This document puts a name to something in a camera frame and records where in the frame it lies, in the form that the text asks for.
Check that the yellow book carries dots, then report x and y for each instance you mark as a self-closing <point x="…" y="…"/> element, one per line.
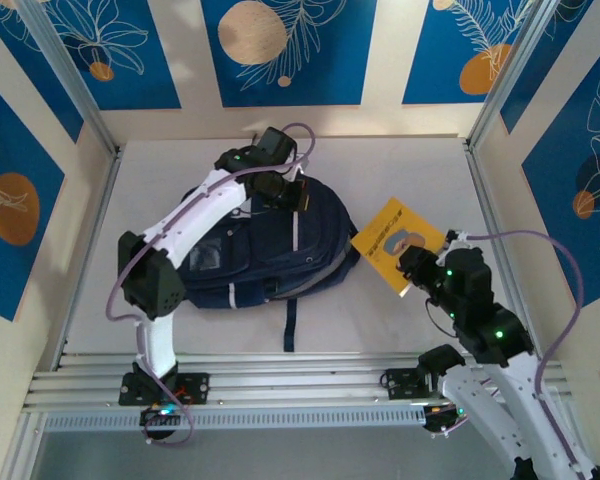
<point x="380" y="235"/>

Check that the navy blue backpack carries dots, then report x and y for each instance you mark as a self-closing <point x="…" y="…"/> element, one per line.
<point x="280" y="250"/>

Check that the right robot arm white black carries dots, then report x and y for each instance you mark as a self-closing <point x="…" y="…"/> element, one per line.
<point x="480" y="405"/>

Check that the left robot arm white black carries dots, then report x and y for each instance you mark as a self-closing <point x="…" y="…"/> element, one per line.
<point x="200" y="215"/>

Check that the blue poster dark circle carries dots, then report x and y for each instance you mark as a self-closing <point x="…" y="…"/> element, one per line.
<point x="580" y="240"/>

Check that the blue poster large cream circle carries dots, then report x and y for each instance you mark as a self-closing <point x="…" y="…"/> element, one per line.
<point x="330" y="60"/>

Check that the black controller board green LED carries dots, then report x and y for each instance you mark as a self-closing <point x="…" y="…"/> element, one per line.
<point x="152" y="415"/>
<point x="437" y="422"/>

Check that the aluminium extrusion base rails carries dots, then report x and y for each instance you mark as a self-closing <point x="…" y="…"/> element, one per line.
<point x="300" y="385"/>

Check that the blue poster small orange circle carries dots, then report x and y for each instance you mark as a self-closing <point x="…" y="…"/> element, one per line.
<point x="130" y="75"/>

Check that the blue poster orange circle fern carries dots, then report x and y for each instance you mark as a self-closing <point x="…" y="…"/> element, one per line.
<point x="440" y="50"/>

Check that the grey acrylic panel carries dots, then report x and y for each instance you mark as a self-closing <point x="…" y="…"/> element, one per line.
<point x="300" y="460"/>

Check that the blue poster peach circle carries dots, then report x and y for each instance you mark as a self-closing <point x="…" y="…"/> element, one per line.
<point x="40" y="85"/>

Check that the blue poster white leaf lines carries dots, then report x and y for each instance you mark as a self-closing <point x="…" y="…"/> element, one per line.
<point x="565" y="45"/>

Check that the blue poster orange circle leaves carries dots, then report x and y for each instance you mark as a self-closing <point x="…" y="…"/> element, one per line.
<point x="10" y="260"/>

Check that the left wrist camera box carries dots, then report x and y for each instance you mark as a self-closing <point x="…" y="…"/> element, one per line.
<point x="294" y="172"/>

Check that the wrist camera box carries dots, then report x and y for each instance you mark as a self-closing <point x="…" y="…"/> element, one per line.
<point x="455" y="241"/>
<point x="294" y="172"/>

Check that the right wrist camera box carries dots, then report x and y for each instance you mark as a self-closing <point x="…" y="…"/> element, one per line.
<point x="455" y="241"/>

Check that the aluminium table side rail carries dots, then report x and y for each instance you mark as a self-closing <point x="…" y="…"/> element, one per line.
<point x="102" y="210"/>
<point x="486" y="200"/>

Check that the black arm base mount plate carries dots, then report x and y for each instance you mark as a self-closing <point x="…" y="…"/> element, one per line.
<point x="397" y="387"/>
<point x="200" y="387"/>

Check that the aluminium frame post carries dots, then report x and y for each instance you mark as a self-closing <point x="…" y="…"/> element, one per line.
<point x="76" y="85"/>
<point x="512" y="75"/>

